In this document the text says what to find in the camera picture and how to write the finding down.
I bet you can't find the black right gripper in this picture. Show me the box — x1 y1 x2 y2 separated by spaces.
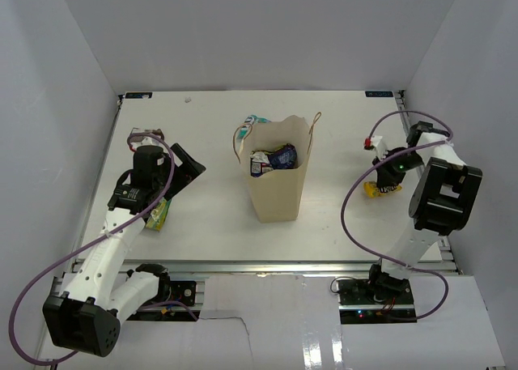
373 149 425 189

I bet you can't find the yellow M&M's packet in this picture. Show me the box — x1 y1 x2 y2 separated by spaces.
363 181 402 198

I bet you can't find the yellow green snack packet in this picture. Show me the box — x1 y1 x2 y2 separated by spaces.
145 198 171 232

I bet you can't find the teal Fox's candy bag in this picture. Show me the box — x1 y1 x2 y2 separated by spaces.
236 114 270 141

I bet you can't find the beige paper bag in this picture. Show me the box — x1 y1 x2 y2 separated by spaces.
232 113 321 223

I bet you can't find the dark blue purple snack bag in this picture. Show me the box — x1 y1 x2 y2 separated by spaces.
267 143 297 170

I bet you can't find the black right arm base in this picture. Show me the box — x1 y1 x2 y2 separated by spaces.
329 262 414 312

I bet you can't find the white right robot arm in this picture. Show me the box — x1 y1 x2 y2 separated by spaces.
363 121 482 304

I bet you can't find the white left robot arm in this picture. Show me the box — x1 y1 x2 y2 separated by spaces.
43 143 206 357

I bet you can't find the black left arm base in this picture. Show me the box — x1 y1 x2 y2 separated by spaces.
135 263 197 306

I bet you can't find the blue table corner label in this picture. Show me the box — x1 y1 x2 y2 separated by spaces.
365 91 393 98

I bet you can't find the blue left corner label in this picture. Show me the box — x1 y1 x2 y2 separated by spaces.
125 91 153 100

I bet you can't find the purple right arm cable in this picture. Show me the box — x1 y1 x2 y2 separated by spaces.
339 110 454 321

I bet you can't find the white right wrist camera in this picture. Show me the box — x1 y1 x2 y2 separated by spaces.
363 135 389 160

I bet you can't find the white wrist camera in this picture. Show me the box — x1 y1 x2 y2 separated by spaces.
363 135 389 160
134 137 163 151

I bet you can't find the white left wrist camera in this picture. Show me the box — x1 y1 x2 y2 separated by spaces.
134 137 163 151

